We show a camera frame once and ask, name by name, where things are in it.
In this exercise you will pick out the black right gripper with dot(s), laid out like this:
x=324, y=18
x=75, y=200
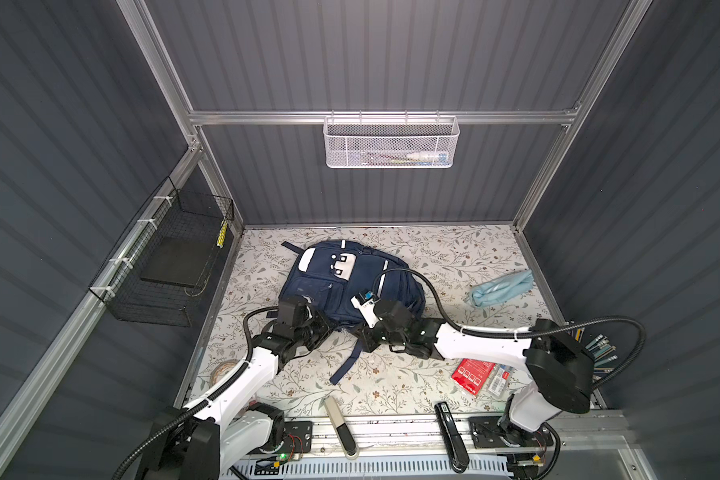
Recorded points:
x=367, y=340

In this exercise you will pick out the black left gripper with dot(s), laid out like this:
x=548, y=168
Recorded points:
x=323, y=328

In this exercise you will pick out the navy blue student backpack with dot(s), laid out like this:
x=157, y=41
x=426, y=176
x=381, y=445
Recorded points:
x=331, y=272

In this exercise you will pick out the red card pack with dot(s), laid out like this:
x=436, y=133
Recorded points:
x=472, y=375

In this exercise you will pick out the light blue cloth pouch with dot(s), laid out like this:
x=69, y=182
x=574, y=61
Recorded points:
x=501, y=289

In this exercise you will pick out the clear pen refill pack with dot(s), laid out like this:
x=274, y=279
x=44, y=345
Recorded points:
x=499, y=380

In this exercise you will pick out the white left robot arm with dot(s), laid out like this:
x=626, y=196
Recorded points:
x=207, y=436

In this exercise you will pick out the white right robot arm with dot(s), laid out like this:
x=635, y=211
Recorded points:
x=559, y=369

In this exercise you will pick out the black and white stapler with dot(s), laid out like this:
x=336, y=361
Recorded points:
x=341, y=428

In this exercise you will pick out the pink pencil cup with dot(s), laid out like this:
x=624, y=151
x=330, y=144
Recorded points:
x=586, y=342

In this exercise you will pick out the black wire wall basket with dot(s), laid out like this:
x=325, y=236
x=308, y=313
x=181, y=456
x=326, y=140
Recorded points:
x=167, y=269

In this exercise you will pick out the white wire mesh basket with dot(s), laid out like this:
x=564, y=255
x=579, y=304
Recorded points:
x=390, y=142

